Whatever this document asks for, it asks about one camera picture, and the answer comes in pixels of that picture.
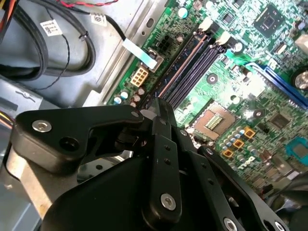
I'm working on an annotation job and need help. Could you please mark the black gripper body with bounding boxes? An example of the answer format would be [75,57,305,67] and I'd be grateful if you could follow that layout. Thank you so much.
[40,155,218,231]

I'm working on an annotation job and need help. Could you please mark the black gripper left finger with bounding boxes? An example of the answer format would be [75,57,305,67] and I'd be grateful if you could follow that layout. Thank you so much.
[11,97,183,225]

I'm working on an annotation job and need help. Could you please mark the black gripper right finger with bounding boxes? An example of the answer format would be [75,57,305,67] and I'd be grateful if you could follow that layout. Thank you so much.
[166,101,291,231]

